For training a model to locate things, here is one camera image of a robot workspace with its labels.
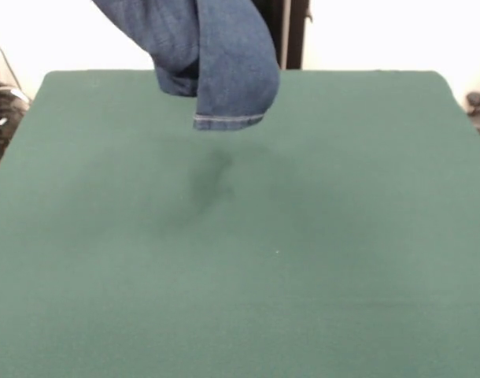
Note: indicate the blue denim jeans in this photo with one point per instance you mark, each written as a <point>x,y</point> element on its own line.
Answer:
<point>232,59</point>

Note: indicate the dark green table cloth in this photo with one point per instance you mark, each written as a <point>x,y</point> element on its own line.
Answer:
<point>342,295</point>

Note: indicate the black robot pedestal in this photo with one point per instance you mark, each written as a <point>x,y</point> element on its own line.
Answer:
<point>294,35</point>

